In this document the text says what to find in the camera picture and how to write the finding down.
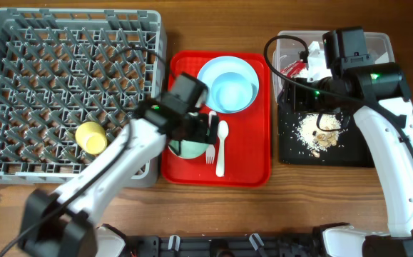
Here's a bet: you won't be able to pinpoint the red sauce packet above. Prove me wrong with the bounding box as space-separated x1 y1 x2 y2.
280 61 308 79

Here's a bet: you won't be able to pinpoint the rice and peanut shells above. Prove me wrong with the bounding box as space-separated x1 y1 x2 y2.
292 114 344 158

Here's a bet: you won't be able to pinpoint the light blue bowl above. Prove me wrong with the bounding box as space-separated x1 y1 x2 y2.
212 72 253 113

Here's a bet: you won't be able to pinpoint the yellow plastic cup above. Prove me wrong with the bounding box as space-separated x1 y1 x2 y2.
75 121 108 155

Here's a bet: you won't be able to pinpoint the white napkin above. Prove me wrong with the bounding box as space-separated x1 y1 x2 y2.
293 68 332 83

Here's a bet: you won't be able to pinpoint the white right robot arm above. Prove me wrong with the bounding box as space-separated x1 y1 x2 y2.
269 27 413 256

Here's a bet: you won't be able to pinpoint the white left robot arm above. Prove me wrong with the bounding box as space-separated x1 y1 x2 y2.
6 73 209 256

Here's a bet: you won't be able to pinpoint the green bowl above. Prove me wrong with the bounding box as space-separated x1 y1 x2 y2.
168 140 208 159

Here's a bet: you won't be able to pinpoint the white plastic spoon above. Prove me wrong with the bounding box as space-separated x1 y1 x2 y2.
215 121 229 177

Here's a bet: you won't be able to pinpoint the white plastic fork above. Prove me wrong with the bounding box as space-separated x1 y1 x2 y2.
205 111 217 164

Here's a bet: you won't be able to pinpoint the large light blue plate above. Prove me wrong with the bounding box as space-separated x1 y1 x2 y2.
197 56 260 114

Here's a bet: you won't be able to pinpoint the black tray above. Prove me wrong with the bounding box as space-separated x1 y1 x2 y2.
277 106 374 168

